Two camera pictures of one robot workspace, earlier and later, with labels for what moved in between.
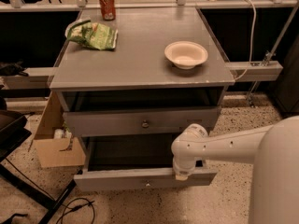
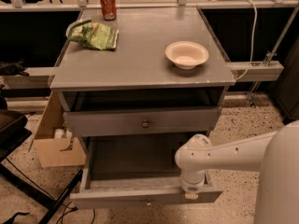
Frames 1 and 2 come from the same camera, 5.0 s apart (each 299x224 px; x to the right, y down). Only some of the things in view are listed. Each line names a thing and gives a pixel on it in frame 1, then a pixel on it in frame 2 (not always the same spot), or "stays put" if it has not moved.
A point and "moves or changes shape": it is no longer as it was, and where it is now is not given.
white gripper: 181,169 → 192,188
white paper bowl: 185,54 stays put
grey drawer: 118,162 moves or changes shape
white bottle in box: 58,133 stays put
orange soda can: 107,5 stays put
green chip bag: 93,35 stays put
